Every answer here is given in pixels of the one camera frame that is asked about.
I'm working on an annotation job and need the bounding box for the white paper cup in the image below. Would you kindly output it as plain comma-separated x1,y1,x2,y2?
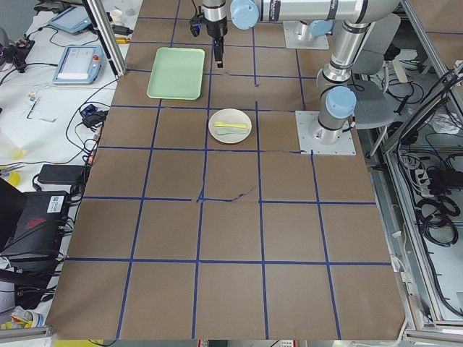
109,9,124,25

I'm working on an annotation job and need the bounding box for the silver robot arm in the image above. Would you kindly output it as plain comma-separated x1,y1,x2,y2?
296,20,334,43
201,0,398,145

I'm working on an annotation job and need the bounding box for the grey office chair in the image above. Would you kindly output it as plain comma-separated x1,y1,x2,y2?
349,45,399,129

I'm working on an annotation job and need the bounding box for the black power adapter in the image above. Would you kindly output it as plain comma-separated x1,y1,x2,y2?
37,164,84,185

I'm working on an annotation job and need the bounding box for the white round plate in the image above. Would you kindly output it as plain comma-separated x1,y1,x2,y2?
208,108,252,145

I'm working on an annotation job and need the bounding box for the light green plastic spoon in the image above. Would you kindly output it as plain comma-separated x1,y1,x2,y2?
215,128,246,136

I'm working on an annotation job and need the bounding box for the blue teach pendant near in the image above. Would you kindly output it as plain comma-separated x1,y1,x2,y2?
52,46,104,85

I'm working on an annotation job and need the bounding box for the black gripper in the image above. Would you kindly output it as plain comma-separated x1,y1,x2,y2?
205,20,228,68

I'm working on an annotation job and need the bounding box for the blue teach pendant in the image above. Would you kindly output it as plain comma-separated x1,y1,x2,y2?
52,46,104,85
48,7,91,35

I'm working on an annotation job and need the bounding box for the black laptop with red logo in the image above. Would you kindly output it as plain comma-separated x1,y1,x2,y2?
0,176,73,290

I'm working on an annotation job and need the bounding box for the aluminium frame post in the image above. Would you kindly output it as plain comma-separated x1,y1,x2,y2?
82,0,127,77

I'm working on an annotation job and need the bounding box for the brown paper table cover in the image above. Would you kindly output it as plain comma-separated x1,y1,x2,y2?
47,1,404,340

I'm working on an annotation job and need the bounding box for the blue teach pendant far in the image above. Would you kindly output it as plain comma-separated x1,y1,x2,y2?
48,7,91,35

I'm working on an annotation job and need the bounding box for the yellow plastic fork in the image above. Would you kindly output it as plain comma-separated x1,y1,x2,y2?
213,121,248,129

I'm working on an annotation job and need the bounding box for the light green tray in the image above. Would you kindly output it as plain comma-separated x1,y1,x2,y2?
147,47,205,100

